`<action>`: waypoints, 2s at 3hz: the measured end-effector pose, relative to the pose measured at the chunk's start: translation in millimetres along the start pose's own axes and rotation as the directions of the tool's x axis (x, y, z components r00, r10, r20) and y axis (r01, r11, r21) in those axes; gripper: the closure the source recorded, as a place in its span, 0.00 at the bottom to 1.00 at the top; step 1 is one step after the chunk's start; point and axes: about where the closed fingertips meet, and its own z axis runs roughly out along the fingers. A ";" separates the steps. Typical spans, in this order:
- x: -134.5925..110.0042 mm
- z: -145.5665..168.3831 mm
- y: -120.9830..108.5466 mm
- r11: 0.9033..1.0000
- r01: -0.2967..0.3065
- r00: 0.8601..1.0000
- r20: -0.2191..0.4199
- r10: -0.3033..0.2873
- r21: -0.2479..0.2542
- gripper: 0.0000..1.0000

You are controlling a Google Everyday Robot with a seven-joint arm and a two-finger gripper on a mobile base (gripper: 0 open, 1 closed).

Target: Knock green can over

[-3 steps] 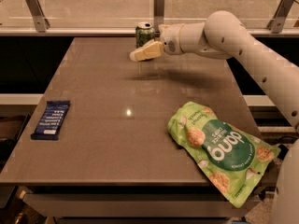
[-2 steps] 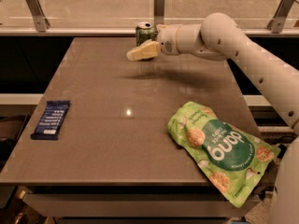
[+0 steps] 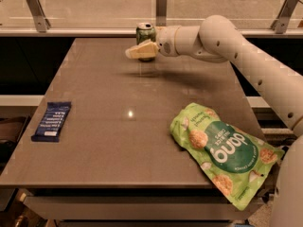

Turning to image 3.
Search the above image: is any middle metal glass bracket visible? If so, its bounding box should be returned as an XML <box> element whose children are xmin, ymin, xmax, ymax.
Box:
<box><xmin>156</xmin><ymin>0</ymin><xmax>168</xmax><ymax>26</ymax></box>

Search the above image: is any glass barrier panel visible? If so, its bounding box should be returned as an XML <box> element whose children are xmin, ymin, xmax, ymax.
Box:
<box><xmin>0</xmin><ymin>0</ymin><xmax>303</xmax><ymax>30</ymax></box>

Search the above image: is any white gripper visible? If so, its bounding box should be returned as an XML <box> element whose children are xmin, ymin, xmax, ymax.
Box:
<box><xmin>125</xmin><ymin>26</ymin><xmax>180</xmax><ymax>59</ymax></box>

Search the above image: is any blue snack bar wrapper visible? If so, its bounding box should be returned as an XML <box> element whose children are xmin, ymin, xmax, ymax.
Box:
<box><xmin>31</xmin><ymin>101</ymin><xmax>71</xmax><ymax>142</ymax></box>

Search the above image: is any right metal glass bracket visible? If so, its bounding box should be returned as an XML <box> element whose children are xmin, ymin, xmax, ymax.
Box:
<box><xmin>271</xmin><ymin>0</ymin><xmax>299</xmax><ymax>34</ymax></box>

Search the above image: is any green rice chips bag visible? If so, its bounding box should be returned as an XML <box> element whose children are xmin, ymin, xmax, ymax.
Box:
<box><xmin>169</xmin><ymin>103</ymin><xmax>284</xmax><ymax>211</ymax></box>

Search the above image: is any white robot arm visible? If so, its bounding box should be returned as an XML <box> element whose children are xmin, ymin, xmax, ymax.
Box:
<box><xmin>126</xmin><ymin>15</ymin><xmax>303</xmax><ymax>227</ymax></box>

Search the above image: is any metal glass bracket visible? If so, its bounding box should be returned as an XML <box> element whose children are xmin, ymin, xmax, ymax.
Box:
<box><xmin>156</xmin><ymin>0</ymin><xmax>168</xmax><ymax>26</ymax></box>
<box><xmin>271</xmin><ymin>0</ymin><xmax>299</xmax><ymax>34</ymax></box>
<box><xmin>26</xmin><ymin>0</ymin><xmax>51</xmax><ymax>33</ymax></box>

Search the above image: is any green soda can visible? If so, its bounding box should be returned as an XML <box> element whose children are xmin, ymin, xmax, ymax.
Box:
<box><xmin>136</xmin><ymin>23</ymin><xmax>156</xmax><ymax>61</ymax></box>

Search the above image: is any left metal glass bracket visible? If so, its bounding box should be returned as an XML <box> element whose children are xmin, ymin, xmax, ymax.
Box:
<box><xmin>26</xmin><ymin>0</ymin><xmax>51</xmax><ymax>33</ymax></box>

